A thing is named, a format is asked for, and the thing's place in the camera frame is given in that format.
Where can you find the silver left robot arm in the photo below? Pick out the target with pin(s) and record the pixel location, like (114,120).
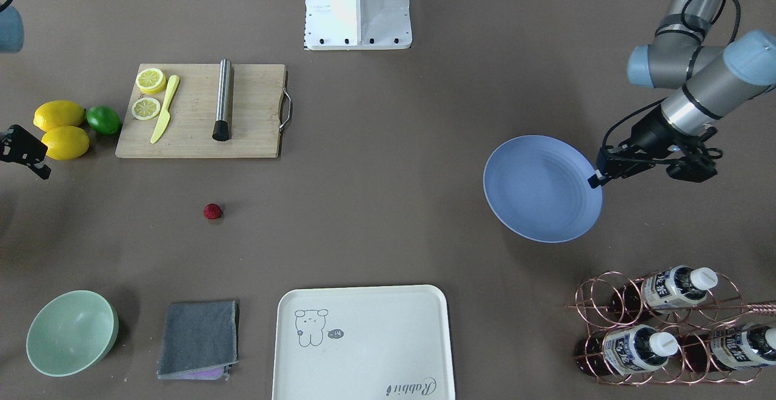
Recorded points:
(707,83)

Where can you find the green lime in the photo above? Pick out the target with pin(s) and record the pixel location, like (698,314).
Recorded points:
(103,120)

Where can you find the dark drink bottle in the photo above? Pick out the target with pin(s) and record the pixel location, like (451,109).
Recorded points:
(625,351)
(725,350)
(678,287)

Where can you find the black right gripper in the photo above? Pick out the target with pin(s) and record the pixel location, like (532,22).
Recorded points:
(23,144)

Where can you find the whole yellow lemon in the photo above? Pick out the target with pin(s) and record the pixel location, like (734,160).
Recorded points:
(58,113)
(66,142)

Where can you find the copper wire bottle rack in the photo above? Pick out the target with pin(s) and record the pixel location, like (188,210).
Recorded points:
(725,308)

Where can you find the cream rabbit tray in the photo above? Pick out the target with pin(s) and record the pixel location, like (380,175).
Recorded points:
(386,342)

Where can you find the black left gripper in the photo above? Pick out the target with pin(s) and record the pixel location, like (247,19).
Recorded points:
(649,128)

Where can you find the yellow plastic knife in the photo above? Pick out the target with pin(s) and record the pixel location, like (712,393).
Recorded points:
(164,116)

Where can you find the wooden cutting board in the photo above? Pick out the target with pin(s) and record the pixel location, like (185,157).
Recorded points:
(256,116)

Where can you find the lemon slice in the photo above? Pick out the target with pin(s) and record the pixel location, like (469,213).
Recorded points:
(151,81)
(145,108)

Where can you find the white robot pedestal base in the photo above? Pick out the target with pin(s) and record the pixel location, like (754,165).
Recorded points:
(357,25)

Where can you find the blue round plate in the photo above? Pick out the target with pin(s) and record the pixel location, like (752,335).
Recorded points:
(537,187)

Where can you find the green bowl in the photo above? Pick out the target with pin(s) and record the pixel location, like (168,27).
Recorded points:
(71,333)

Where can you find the grey folded cloth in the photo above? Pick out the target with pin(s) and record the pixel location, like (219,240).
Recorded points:
(200,341)

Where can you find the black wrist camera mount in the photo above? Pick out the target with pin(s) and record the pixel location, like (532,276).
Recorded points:
(698,162)

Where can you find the red strawberry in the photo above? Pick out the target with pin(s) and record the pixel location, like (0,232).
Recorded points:
(212,211)

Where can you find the steel muddler black tip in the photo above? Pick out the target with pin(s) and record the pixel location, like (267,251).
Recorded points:
(221,130)

